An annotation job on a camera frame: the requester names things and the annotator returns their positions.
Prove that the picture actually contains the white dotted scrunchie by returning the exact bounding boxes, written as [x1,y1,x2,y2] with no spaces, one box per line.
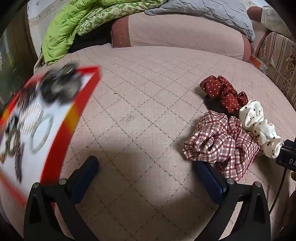
[239,100,282,159]

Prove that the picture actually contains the red tray with white inside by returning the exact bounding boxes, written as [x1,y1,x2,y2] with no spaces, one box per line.
[0,66,102,207]

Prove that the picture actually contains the grey quilted blanket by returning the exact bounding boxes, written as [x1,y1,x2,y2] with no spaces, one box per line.
[144,0,256,42]

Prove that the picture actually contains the person's right forearm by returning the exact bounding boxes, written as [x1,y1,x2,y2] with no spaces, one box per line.
[273,195,296,241]

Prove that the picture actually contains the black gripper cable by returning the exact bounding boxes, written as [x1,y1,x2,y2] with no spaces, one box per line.
[268,170,288,215]

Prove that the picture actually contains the red polka dot scrunchie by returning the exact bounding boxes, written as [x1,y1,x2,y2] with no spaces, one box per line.
[199,75,249,114]

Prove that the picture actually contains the red plaid scrunchie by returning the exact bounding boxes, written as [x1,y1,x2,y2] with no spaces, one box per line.
[182,110,260,181]

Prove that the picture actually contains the green quilted blanket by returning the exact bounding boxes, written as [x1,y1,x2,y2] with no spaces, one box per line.
[42,0,167,66]

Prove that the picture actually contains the plastic bottle with orange label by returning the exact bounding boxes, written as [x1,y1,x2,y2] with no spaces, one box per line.
[250,56,270,75]

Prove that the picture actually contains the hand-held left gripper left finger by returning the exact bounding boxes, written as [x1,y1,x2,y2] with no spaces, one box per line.
[23,155,100,241]

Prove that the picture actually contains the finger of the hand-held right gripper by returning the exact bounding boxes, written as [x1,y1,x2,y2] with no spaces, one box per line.
[281,138,296,151]

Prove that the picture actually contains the person's leg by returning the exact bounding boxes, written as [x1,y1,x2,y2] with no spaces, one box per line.
[247,6,264,23]

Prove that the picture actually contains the striped cushion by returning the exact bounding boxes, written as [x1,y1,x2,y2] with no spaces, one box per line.
[254,31,296,102]

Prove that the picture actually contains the grey black organza scrunchie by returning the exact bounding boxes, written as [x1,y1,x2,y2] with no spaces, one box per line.
[38,64,82,105]

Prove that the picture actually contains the beige patterned cloth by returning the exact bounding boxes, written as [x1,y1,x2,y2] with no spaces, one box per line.
[33,53,47,72]

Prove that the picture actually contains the white patterned shorts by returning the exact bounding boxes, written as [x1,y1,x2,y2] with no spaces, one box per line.
[261,6,288,35]

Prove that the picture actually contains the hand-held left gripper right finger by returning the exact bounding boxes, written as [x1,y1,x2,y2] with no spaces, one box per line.
[194,160,271,241]

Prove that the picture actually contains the pink bolster pillow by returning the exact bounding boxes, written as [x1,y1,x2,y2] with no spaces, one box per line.
[111,9,251,62]

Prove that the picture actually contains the dark glass cabinet door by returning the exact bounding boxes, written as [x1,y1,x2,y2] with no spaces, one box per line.
[0,11,37,98]

